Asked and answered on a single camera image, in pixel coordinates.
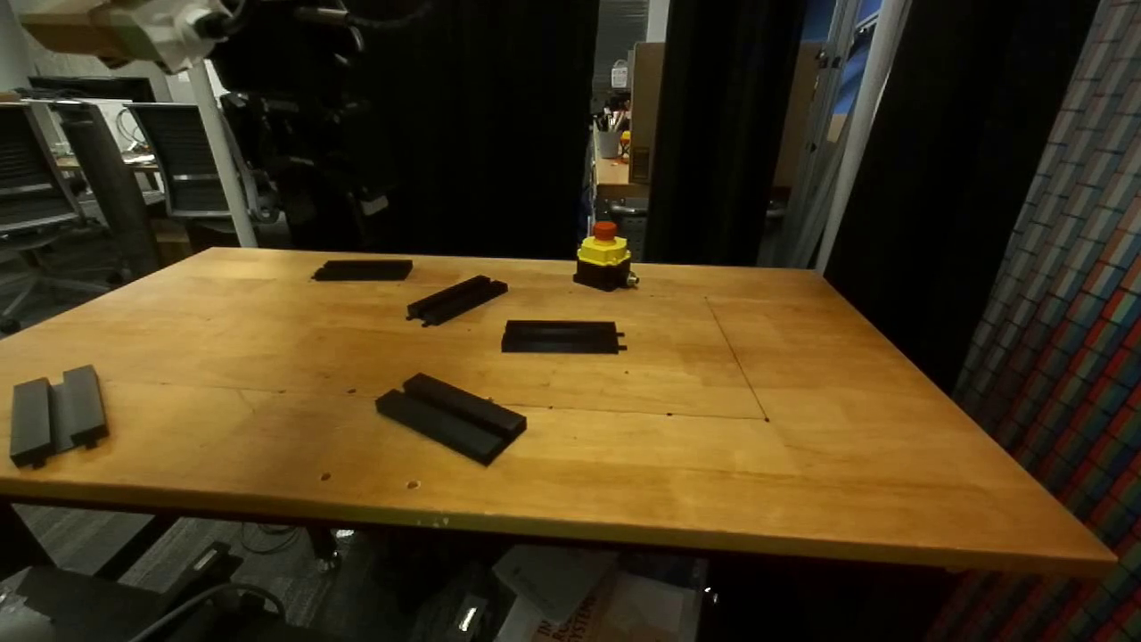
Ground yellow red emergency stop button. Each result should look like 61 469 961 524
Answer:
570 216 640 293

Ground black curtain beside patterned wall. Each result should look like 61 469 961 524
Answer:
823 0 1101 396

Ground light metal pole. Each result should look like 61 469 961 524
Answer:
184 58 261 248

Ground black chair under table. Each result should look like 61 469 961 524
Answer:
0 540 295 642

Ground narrow black curtain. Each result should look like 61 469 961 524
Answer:
646 0 818 267

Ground grey metal shelf rack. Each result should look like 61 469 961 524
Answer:
0 75 291 298

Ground brown cardboard box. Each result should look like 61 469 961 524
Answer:
626 39 671 192

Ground black grooved rail piece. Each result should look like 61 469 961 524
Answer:
500 318 630 358
405 272 510 327
375 370 533 467

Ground white door frame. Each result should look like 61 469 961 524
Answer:
810 0 920 276

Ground white sheets under table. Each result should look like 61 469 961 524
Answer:
494 541 711 642

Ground grey grooved rail piece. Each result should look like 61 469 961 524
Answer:
9 375 61 469
55 362 112 453

